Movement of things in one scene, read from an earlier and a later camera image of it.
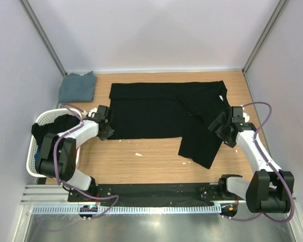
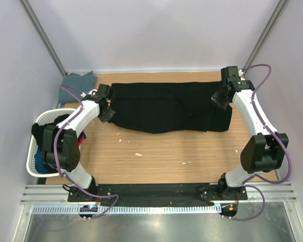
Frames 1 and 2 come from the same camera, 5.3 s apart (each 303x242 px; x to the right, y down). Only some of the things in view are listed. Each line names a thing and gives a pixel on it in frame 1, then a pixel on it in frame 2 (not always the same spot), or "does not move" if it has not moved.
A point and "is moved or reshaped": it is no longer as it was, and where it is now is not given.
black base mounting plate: [167, 193] does not move
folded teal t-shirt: [75, 87] does not move
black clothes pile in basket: [59, 125] does not move
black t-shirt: [181, 109] is moved or reshaped
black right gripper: [222, 119] -> [216, 99]
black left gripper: [109, 132] -> [107, 117]
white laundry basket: [42, 118] does not move
